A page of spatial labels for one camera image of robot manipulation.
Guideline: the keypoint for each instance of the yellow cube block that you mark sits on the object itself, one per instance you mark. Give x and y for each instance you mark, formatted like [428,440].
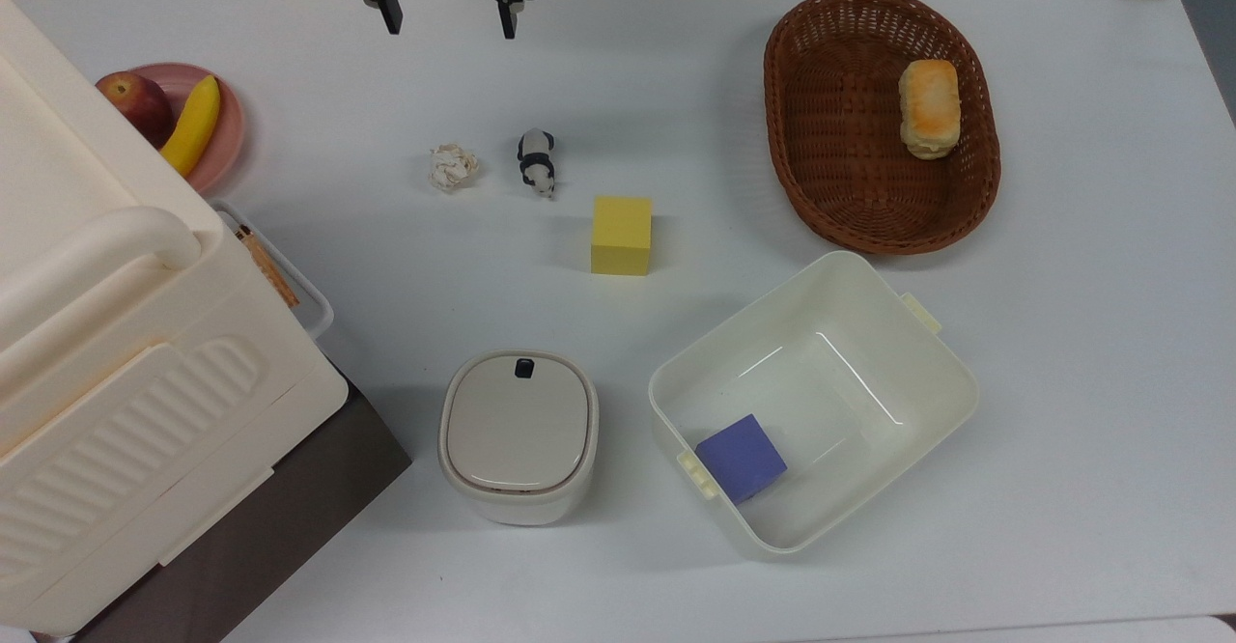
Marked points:
[622,235]

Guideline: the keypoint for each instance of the crumpled white paper ball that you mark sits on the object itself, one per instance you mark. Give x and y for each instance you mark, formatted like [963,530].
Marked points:
[454,167]

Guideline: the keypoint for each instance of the brown wicker basket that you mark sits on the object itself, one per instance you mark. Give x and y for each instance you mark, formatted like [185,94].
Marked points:
[840,122]

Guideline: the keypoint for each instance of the white plastic storage bin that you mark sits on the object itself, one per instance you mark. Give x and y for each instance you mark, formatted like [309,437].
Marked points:
[869,334]

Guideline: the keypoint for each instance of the yellow banana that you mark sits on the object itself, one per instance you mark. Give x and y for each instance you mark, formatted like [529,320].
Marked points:
[193,126]

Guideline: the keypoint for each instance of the red apple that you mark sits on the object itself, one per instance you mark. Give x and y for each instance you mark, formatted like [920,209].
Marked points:
[140,102]

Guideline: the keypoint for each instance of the clear tray with white rim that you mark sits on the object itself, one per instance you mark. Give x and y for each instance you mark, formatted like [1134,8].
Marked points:
[314,310]

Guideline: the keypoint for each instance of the purple cube block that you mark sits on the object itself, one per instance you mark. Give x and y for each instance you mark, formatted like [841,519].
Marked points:
[742,457]

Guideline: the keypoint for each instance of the brown stick bundle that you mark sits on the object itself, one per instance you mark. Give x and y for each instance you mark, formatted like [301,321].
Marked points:
[268,266]

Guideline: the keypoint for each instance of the toasted bread loaf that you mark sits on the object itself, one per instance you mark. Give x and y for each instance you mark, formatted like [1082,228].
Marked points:
[929,107]

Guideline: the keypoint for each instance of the panda toy figure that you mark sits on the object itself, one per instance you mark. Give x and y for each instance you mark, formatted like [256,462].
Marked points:
[536,162]

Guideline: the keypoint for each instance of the pink plate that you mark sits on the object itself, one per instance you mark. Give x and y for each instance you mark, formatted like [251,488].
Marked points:
[230,126]

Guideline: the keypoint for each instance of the cream plastic storage cabinet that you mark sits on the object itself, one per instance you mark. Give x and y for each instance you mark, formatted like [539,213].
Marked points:
[116,382]

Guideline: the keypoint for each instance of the white trash can beige lid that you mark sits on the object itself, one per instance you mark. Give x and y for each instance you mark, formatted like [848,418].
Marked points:
[517,431]

